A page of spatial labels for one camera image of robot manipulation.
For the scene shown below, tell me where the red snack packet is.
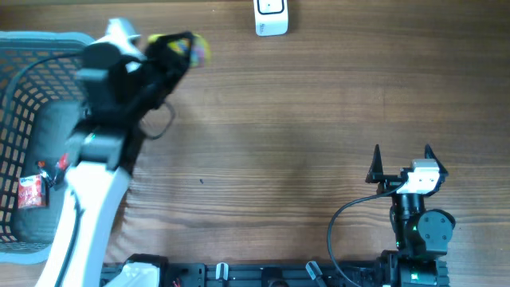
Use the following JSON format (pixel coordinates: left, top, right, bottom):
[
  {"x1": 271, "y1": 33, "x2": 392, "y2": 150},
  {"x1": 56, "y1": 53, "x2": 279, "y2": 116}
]
[{"x1": 18, "y1": 175, "x2": 46, "y2": 209}]

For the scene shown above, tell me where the black and clear foil pouch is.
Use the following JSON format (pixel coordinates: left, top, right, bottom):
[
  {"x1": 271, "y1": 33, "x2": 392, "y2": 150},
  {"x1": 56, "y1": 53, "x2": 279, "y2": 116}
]
[{"x1": 36, "y1": 153, "x2": 70, "y2": 187}]

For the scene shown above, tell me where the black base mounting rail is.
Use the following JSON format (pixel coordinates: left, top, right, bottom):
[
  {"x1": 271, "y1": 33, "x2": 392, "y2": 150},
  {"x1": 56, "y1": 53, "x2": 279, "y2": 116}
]
[{"x1": 100, "y1": 254, "x2": 450, "y2": 287}]

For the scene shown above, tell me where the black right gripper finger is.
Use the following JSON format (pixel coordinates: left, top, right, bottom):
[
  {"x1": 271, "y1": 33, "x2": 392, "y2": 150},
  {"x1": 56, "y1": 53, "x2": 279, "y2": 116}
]
[
  {"x1": 365, "y1": 144, "x2": 383, "y2": 183},
  {"x1": 424, "y1": 144, "x2": 449, "y2": 175}
]

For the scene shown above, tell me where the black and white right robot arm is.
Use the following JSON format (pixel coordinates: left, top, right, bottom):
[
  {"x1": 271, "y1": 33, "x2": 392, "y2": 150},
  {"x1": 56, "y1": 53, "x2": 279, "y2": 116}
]
[{"x1": 366, "y1": 145, "x2": 456, "y2": 287}]

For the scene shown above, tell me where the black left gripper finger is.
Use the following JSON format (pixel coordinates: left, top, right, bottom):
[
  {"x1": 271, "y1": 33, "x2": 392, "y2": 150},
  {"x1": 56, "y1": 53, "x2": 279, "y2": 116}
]
[
  {"x1": 167, "y1": 32, "x2": 196, "y2": 86},
  {"x1": 145, "y1": 33, "x2": 187, "y2": 64}
]

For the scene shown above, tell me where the yellow lidded small jar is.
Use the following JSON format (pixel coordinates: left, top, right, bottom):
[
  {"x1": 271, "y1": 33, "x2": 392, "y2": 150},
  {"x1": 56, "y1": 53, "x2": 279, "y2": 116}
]
[{"x1": 147, "y1": 33, "x2": 211, "y2": 68}]

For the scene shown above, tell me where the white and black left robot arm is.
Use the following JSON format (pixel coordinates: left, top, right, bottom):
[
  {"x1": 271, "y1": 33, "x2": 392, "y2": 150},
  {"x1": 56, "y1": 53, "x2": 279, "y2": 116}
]
[{"x1": 37, "y1": 32, "x2": 204, "y2": 286}]

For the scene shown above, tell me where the grey plastic mesh basket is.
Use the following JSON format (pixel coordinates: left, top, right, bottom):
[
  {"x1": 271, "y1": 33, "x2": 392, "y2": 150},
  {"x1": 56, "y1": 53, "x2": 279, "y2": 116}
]
[{"x1": 1, "y1": 31, "x2": 94, "y2": 265}]

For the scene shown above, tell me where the white barcode scanner box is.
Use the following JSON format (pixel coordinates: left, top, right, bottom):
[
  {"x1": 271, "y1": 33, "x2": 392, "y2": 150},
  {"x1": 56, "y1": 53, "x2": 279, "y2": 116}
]
[{"x1": 253, "y1": 0, "x2": 289, "y2": 37}]

